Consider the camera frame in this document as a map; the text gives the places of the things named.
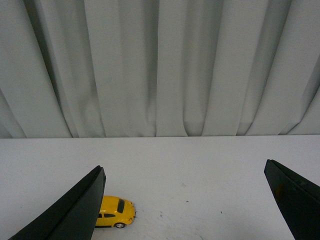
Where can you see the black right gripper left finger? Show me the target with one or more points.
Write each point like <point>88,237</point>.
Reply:
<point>73,216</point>

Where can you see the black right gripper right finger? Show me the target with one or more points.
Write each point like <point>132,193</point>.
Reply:
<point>297,198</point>

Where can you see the yellow beetle toy car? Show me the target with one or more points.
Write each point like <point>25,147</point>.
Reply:
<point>115,212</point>

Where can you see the grey pleated curtain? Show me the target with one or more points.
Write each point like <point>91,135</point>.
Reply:
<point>159,68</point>

